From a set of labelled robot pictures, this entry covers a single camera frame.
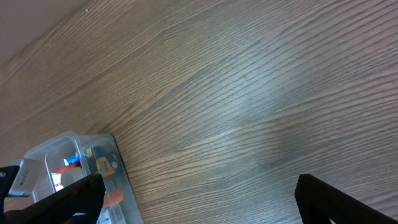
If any red medicine box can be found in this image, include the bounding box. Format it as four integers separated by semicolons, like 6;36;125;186
50;162;80;192

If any blue yellow VapoDrops box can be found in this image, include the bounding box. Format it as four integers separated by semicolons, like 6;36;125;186
63;146;124;178

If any clear plastic container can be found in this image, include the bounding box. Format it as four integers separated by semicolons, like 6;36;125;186
23;131;144;224

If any orange bottle white cap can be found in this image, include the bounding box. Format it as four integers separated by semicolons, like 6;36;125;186
103;189;124;208

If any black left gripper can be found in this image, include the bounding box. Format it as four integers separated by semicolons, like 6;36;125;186
0;166;19;212

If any white medicine packet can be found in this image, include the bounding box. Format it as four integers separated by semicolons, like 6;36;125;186
96;207;111;224

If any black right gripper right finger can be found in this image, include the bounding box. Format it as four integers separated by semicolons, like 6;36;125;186
295;174;397;224

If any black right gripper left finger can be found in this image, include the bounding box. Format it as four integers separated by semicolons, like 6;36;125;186
1;174;106;224

